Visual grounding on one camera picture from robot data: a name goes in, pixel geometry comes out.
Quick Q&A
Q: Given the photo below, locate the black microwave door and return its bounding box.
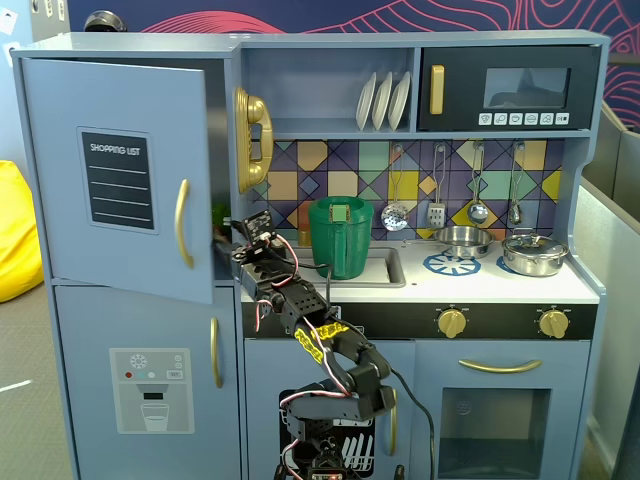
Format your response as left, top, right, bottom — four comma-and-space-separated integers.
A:
417, 45, 601, 132

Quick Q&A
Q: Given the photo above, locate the gold toy telephone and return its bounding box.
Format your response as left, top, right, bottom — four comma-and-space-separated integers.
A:
234, 87, 275, 195

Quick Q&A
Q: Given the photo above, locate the steel ladle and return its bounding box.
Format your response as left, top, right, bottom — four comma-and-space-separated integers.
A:
467, 143, 489, 226

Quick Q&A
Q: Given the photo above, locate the hanging metal spoon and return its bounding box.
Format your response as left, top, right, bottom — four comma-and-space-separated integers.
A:
508, 143, 526, 225

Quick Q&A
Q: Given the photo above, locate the grey toy sink basin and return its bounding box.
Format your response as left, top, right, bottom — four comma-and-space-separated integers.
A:
287, 245, 407, 290

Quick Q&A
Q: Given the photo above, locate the yellow bean bag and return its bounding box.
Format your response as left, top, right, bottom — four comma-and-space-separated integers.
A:
0, 159, 45, 304

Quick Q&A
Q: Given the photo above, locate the gold stove knob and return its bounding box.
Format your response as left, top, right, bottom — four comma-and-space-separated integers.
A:
438, 308, 470, 339
538, 308, 570, 340

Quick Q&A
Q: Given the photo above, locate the blue door with water dispenser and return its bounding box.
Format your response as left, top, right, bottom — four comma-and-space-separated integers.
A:
53, 279, 242, 480

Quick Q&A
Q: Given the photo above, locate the steel frying pan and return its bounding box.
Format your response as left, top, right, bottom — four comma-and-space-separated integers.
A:
403, 225, 496, 260

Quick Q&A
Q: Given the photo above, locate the black cable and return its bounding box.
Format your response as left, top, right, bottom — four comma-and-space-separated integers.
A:
279, 259, 435, 480

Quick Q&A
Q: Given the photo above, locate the steel skimmer spoon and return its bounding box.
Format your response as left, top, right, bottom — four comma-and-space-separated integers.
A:
381, 144, 410, 232

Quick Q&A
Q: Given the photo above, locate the steel pot with lid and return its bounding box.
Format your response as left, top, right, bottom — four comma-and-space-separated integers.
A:
501, 228, 570, 277

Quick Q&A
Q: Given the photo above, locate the blue oven door with window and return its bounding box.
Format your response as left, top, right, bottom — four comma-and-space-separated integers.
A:
414, 339, 592, 480

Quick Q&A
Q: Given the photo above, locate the steel slotted spatula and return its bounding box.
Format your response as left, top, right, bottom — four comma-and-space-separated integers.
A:
426, 143, 447, 227

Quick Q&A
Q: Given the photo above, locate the gold curved door handle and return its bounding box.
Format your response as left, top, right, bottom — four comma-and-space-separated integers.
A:
173, 178, 195, 270
209, 316, 225, 390
388, 399, 399, 457

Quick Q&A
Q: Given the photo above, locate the black helmet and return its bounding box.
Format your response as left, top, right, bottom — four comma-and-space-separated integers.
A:
83, 10, 126, 34

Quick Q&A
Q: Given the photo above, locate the gold straight microwave handle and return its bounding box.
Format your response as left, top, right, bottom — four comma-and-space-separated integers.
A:
429, 64, 446, 116

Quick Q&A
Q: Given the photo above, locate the green plastic pitcher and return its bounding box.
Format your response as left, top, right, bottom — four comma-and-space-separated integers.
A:
307, 196, 375, 281

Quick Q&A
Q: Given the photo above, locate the grey partition panel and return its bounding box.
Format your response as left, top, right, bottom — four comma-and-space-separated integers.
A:
574, 99, 640, 480

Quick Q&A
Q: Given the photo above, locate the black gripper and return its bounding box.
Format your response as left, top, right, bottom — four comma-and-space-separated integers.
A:
213, 217, 301, 301

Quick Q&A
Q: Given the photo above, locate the gold curved oven handle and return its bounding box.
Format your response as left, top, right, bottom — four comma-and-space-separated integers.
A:
458, 358, 544, 375

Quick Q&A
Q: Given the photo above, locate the small camera circuit board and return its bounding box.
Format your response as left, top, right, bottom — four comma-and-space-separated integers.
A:
242, 209, 275, 247

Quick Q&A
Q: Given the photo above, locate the white toy plate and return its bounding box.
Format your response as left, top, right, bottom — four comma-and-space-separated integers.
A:
372, 71, 394, 132
355, 72, 378, 132
388, 71, 412, 131

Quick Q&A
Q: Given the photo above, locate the blue toy kitchen unit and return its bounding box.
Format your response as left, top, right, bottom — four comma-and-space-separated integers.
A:
10, 29, 612, 480

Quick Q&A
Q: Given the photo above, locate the blue door with shopping list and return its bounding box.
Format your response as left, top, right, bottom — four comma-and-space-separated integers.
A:
20, 57, 215, 306

